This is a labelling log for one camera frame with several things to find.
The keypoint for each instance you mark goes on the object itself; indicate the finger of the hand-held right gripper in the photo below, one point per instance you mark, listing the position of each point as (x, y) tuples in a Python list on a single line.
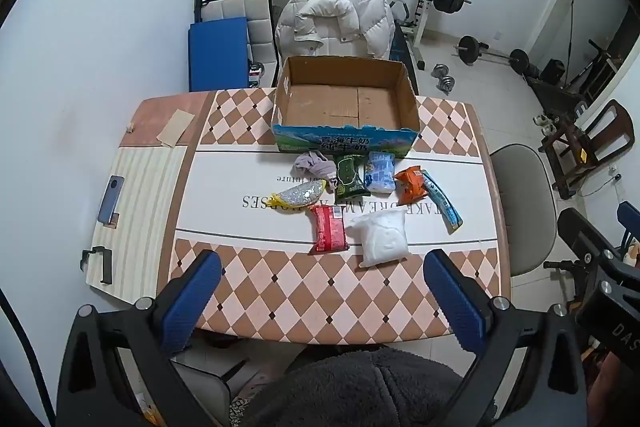
[(585, 237)]

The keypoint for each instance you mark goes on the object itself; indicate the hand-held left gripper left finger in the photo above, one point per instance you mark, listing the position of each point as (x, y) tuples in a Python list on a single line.
[(192, 302)]

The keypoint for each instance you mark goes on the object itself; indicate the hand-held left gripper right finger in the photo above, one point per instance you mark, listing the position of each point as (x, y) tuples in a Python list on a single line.
[(452, 302)]

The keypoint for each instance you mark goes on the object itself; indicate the white plastic bag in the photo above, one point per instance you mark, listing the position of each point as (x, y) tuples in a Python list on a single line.
[(381, 238)]

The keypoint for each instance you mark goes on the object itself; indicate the long blue snack packet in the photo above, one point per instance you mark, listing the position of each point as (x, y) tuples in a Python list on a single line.
[(442, 202)]

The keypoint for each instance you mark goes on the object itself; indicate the orange snack packet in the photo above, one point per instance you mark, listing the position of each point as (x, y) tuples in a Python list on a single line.
[(411, 188)]

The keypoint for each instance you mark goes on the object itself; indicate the red snack packet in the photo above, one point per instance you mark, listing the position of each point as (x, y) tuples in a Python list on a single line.
[(328, 229)]

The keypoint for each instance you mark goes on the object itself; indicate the blue and white packet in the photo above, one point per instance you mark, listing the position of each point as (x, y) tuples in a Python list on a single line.
[(380, 172)]

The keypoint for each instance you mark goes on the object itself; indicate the silver and yellow packet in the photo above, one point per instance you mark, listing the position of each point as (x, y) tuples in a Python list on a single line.
[(298, 196)]

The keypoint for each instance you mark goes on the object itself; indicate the green snack packet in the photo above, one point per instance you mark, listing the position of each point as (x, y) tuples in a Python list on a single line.
[(348, 177)]

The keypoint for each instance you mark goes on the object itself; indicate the grey cloth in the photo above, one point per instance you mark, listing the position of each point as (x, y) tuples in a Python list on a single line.
[(314, 164)]

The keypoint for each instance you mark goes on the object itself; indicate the cardboard box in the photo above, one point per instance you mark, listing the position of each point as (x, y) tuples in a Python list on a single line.
[(345, 107)]

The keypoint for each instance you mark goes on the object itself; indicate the blue padded seat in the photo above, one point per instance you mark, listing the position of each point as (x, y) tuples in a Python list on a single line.
[(629, 219)]

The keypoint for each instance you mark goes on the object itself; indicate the beige round chair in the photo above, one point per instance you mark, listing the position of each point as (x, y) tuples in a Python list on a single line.
[(525, 207)]

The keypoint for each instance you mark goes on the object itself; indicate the diamond patterned tablecloth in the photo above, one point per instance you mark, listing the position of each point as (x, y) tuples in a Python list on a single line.
[(300, 287)]

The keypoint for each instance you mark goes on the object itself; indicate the dark wooden chair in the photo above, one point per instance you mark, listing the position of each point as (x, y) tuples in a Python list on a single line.
[(612, 132)]

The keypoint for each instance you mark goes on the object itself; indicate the grey fleece clothing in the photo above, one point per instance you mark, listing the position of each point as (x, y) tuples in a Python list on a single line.
[(360, 389)]

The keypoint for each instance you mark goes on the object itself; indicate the blue smartphone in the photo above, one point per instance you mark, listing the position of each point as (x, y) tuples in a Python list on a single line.
[(110, 199)]

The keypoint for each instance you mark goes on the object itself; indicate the brown paper piece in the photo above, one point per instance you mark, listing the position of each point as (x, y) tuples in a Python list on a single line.
[(175, 128)]

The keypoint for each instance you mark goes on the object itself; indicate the chrome dumbbell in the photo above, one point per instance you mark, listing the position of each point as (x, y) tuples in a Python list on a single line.
[(447, 85), (441, 71)]

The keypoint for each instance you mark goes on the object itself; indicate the small barbell with plates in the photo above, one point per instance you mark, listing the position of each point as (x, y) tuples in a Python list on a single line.
[(470, 48)]

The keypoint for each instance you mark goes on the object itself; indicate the blue folded mat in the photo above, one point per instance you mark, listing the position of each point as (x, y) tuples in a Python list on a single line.
[(217, 54)]

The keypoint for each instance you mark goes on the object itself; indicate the white cushioned chair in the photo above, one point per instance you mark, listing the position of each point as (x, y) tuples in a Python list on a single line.
[(240, 9)]

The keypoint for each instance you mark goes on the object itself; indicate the white puffer jacket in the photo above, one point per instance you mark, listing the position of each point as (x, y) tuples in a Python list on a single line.
[(335, 24)]

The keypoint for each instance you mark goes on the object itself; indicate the black metal bracket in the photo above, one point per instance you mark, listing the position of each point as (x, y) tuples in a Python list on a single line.
[(97, 264)]

